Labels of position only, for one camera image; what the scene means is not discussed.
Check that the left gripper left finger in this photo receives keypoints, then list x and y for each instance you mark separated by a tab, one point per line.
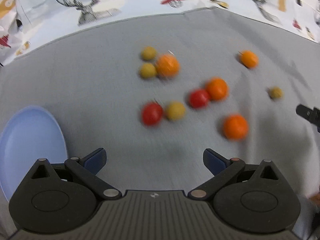
85	171

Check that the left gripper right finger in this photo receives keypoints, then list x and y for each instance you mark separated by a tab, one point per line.
224	173

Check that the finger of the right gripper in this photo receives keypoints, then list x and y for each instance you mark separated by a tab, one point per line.
311	115

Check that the orange kumquat front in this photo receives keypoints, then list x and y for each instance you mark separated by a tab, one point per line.
235	127

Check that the yellow-green small fruit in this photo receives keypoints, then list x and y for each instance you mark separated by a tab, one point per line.
175	110

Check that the red cherry tomato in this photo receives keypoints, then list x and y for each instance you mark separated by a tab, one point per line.
152	114
198	98

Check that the light blue plastic plate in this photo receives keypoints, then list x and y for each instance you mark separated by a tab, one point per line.
30	134

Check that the grey cloth mat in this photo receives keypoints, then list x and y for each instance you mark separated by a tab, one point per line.
89	81

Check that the orange kumquat with stem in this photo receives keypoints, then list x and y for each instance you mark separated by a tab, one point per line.
167	66

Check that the deer print white cloth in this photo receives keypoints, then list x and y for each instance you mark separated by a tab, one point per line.
28	24

